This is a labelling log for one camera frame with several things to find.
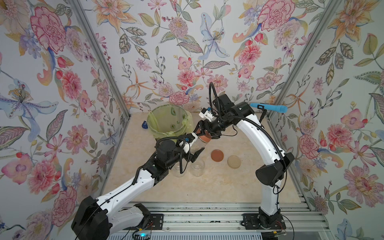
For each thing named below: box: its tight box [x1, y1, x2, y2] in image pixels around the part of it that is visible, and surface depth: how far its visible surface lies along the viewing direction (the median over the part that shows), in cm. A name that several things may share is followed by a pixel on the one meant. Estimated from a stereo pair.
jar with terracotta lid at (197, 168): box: [190, 160, 206, 177], surface depth 92 cm
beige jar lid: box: [227, 155, 242, 169], surface depth 98 cm
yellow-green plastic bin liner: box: [146, 104, 193, 139], surface depth 92 cm
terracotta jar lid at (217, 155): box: [211, 149, 224, 162], surface depth 100 cm
